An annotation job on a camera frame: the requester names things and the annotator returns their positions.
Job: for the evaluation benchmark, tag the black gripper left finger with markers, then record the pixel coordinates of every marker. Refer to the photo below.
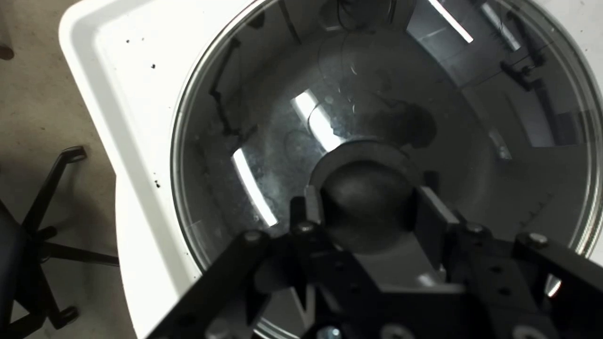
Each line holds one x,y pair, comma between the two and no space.
309,214

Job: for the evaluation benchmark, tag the glass lid with black knob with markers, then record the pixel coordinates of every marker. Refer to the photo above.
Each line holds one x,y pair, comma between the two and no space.
377,82

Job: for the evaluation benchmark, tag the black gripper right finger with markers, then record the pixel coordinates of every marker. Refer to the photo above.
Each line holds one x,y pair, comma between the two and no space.
436,224

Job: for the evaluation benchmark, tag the white plastic tray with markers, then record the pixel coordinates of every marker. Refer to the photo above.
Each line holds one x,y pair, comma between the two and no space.
113,95

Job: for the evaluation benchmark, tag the black office chair base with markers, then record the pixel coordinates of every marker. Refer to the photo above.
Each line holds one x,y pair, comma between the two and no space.
31,246

